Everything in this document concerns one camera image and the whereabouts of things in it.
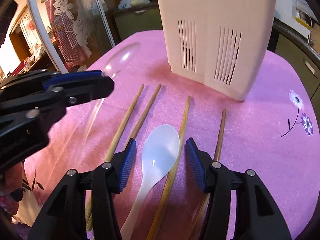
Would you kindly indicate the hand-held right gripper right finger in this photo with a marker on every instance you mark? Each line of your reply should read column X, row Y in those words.
column 197, row 162

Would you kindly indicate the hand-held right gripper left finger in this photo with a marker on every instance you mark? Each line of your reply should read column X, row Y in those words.
column 127, row 162

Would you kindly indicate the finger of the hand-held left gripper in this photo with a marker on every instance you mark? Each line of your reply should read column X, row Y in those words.
column 75, row 76
column 95, row 90

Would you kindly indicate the white plastic spoon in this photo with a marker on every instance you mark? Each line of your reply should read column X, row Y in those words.
column 160, row 155

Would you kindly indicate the clear plastic spoon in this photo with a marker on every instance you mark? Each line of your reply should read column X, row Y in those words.
column 122, row 57

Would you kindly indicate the white plastic utensil holder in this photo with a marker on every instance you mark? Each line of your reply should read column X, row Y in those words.
column 212, row 10

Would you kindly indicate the person's left forearm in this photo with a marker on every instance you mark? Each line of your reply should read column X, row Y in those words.
column 10, row 180

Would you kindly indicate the red checkered apron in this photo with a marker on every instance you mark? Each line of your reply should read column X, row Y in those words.
column 67, row 40

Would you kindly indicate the flower etched glass door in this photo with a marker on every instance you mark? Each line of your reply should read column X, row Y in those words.
column 95, row 30

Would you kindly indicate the pink floral tablecloth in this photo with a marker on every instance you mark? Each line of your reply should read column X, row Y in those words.
column 250, row 155

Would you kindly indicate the clear plastic bag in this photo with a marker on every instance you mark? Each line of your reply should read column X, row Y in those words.
column 135, row 2

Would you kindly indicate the yellow sponge rack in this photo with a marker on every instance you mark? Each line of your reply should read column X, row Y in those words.
column 302, row 22

